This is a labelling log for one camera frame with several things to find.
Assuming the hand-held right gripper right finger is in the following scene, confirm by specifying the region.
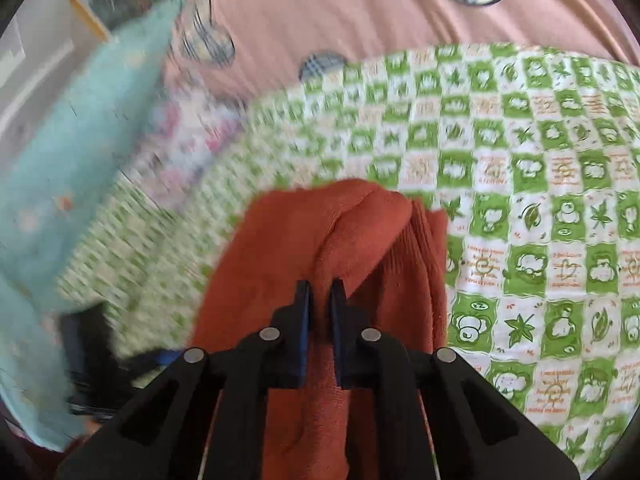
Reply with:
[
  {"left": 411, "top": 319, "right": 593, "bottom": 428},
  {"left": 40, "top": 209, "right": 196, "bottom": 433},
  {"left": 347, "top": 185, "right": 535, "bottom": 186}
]
[{"left": 329, "top": 279, "right": 582, "bottom": 480}]

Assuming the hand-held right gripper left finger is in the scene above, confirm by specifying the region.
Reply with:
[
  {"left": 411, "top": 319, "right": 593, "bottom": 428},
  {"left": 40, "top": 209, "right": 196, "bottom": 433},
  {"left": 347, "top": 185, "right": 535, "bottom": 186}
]
[{"left": 52, "top": 280, "right": 313, "bottom": 480}]

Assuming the orange knit sweater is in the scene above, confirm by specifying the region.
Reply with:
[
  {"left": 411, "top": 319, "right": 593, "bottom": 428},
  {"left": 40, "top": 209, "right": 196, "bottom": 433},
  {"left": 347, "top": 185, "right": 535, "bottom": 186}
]
[{"left": 190, "top": 178, "right": 451, "bottom": 480}]

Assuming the teal floral pillow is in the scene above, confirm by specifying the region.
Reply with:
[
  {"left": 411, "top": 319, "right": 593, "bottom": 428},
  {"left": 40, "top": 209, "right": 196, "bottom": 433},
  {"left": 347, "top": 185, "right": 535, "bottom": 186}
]
[{"left": 0, "top": 0, "right": 187, "bottom": 453}]

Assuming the pink floral pillow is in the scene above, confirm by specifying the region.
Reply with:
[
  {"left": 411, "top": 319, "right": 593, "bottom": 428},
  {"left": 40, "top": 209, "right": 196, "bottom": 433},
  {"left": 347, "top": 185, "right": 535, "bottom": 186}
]
[{"left": 125, "top": 89, "right": 252, "bottom": 211}]

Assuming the green checkered printed blanket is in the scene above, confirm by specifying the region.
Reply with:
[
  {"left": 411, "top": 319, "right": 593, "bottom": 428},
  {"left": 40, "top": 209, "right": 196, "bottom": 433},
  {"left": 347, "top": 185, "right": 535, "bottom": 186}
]
[{"left": 55, "top": 42, "right": 640, "bottom": 480}]

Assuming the pink heart-print quilt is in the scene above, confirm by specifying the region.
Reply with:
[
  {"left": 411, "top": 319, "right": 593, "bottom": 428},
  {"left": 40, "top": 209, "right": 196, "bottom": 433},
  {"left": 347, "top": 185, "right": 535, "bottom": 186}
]
[{"left": 160, "top": 0, "right": 637, "bottom": 111}]

